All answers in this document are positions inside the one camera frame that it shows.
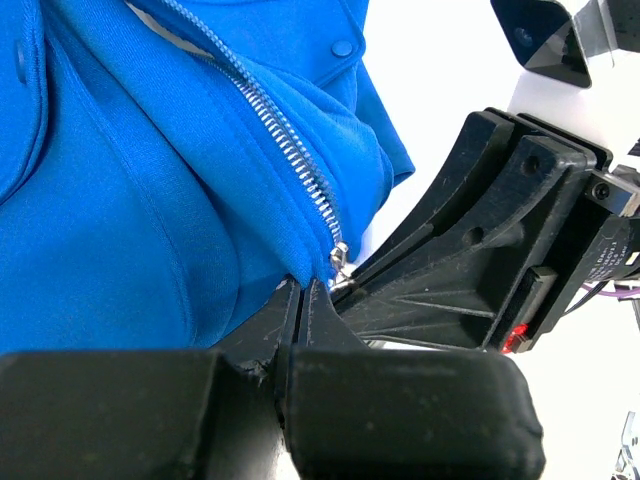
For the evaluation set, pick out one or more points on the blue zip-up jacket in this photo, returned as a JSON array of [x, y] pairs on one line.
[[166, 164]]

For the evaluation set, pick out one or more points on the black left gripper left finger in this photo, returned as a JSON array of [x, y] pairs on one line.
[[150, 414]]

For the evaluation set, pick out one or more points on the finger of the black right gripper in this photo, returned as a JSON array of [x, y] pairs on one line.
[[424, 241], [474, 304]]

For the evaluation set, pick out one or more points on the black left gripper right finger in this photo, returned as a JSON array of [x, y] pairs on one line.
[[354, 412]]

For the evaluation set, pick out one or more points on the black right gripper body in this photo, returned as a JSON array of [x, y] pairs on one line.
[[597, 246]]

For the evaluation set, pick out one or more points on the silver zipper pull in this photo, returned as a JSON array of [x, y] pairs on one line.
[[340, 270]]

